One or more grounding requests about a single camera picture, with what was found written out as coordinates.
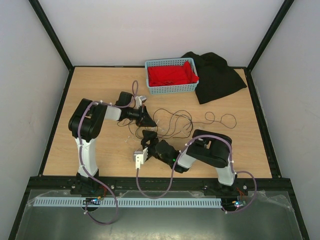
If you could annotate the black metal frame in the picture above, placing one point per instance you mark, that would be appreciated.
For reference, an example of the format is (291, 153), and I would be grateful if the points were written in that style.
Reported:
(266, 139)

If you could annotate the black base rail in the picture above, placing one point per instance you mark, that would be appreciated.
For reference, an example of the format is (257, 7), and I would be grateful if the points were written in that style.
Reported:
(152, 186)

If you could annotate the grey slotted cable duct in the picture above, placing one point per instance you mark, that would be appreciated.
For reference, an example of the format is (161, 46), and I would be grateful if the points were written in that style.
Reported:
(127, 202)

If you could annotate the black cloth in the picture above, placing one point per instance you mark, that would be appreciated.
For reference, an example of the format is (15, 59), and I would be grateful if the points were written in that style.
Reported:
(216, 79)

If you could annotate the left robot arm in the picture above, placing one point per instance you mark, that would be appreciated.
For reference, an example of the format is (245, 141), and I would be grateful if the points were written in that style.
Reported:
(86, 123)

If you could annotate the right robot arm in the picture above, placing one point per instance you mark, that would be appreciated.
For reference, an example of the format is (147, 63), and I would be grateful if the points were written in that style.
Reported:
(211, 148)

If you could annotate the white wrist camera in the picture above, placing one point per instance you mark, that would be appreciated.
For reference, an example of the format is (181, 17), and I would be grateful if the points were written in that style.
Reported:
(140, 100)
(140, 157)

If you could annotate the red cloth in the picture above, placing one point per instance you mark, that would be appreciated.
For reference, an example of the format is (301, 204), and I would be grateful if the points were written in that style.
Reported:
(171, 75)

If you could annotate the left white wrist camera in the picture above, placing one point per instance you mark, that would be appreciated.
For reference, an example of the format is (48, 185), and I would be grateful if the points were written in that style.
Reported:
(140, 100)

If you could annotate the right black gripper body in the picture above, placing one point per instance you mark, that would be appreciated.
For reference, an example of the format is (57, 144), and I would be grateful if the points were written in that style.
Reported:
(151, 151)

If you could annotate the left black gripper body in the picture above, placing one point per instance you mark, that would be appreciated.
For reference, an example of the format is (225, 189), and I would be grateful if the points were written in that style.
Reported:
(135, 114)

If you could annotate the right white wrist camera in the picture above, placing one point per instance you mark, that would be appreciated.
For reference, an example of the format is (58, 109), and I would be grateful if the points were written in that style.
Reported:
(140, 157)

